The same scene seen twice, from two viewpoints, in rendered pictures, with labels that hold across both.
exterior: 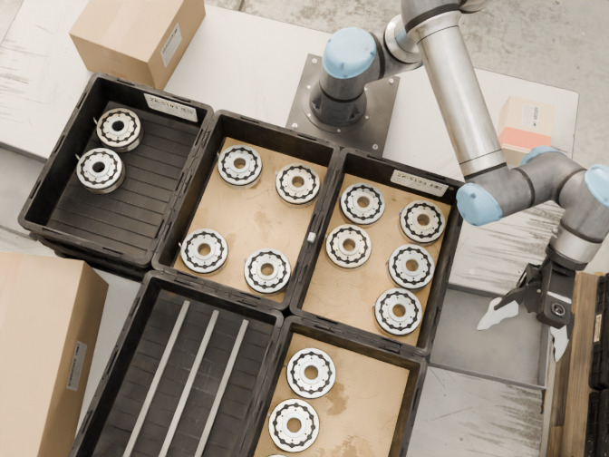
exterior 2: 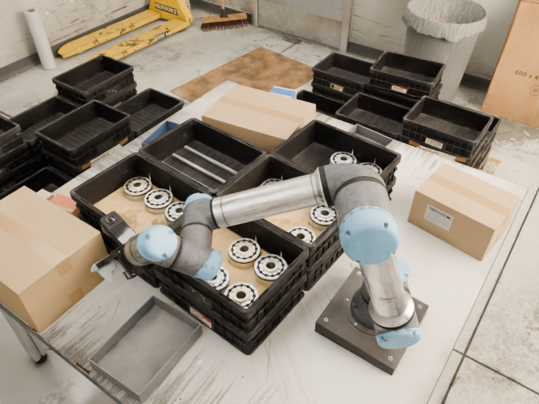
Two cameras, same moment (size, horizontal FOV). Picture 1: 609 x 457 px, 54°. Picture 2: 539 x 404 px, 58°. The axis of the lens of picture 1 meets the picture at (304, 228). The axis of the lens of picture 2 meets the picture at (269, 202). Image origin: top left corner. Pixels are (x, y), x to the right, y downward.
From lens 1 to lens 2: 1.41 m
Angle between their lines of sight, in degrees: 59
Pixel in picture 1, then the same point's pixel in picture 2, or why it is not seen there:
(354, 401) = not seen: hidden behind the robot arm
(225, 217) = not seen: hidden behind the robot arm
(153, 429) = (194, 159)
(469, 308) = (173, 346)
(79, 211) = (322, 155)
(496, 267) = (192, 381)
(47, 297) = (273, 127)
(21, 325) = (264, 119)
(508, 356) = (125, 357)
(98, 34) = (442, 174)
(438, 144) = (320, 384)
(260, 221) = (284, 220)
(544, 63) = not seen: outside the picture
